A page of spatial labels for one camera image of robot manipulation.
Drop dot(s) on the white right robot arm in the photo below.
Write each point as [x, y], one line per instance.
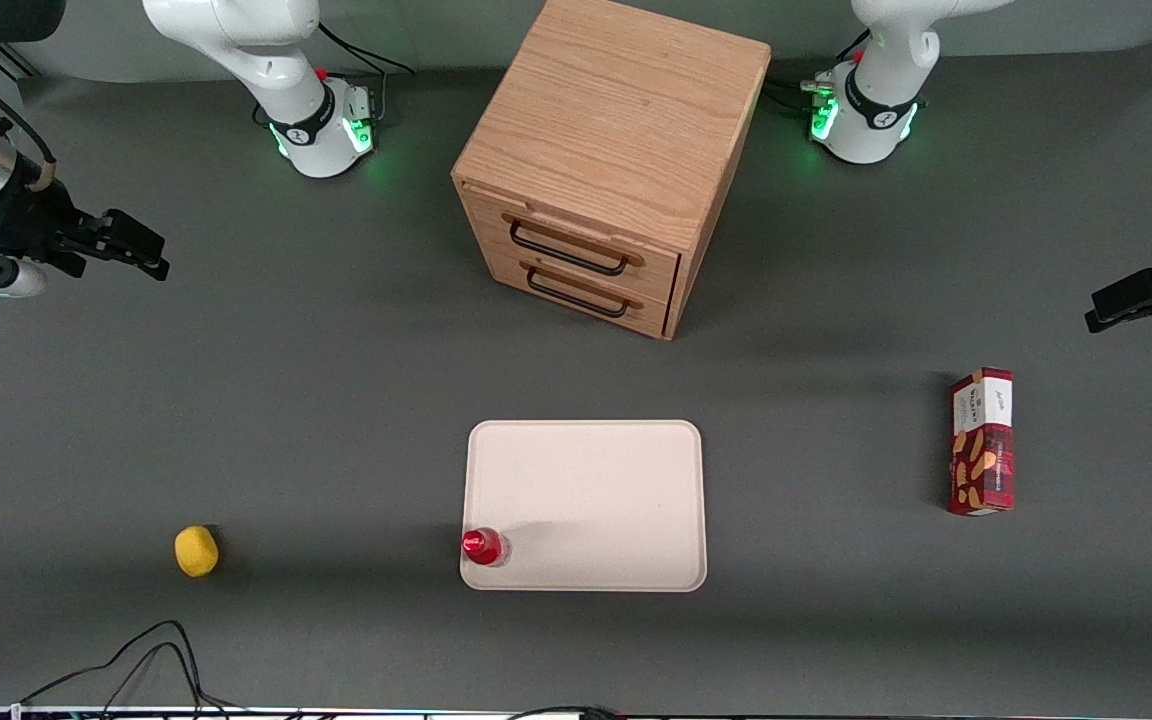
[266, 60]

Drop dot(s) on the red plaid cookie box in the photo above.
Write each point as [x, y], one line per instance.
[981, 460]

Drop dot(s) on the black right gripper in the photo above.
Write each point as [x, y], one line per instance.
[18, 222]

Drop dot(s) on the red capped bottle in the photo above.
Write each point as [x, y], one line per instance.
[481, 545]

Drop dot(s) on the wooden drawer cabinet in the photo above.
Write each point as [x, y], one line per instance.
[616, 100]

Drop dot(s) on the beige plastic tray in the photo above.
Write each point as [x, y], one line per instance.
[596, 500]

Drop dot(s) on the wooden drawer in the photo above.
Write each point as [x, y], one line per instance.
[651, 312]
[658, 268]

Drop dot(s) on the yellow lemon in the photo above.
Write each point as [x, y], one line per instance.
[196, 552]

